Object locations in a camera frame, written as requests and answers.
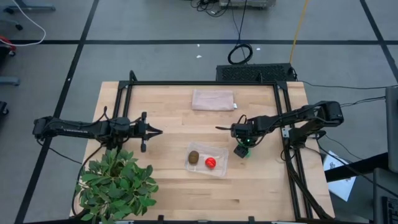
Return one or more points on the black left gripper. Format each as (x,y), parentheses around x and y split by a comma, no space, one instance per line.
(136,130)

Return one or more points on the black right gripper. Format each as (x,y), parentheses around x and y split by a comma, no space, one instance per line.
(244,132)

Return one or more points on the red toy tomato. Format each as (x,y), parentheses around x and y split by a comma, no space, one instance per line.
(210,163)

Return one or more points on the clear plastic tupperware container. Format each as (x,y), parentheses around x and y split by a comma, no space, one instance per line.
(219,169)

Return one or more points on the brown toy kiwi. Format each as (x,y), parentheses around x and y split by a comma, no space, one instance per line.
(193,157)

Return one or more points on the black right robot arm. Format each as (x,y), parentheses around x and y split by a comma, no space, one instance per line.
(295,115)

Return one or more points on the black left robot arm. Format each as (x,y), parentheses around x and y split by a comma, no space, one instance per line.
(77,130)

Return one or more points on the pink folded cloth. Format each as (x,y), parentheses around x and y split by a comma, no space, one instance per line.
(213,99)

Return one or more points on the green artificial potted plant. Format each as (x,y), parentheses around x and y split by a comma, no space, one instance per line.
(115,186)

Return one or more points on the black perforated computer case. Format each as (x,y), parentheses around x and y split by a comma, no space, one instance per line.
(255,73)

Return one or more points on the grey device box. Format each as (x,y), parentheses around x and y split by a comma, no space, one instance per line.
(245,3)

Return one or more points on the white paper sheet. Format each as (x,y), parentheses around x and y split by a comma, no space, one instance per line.
(342,186)

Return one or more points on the black desk beam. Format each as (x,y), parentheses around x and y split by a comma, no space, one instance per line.
(357,168)

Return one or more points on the grey furniture foot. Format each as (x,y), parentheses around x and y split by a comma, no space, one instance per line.
(31,7)
(9,81)

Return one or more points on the black chair caster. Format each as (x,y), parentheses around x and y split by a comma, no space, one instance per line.
(18,27)

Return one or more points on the red cart part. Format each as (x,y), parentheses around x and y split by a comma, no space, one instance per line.
(6,40)

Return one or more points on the grey cabinet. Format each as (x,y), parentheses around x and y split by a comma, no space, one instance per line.
(392,124)

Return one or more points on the black metal rig frame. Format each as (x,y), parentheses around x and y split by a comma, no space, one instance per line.
(202,83)

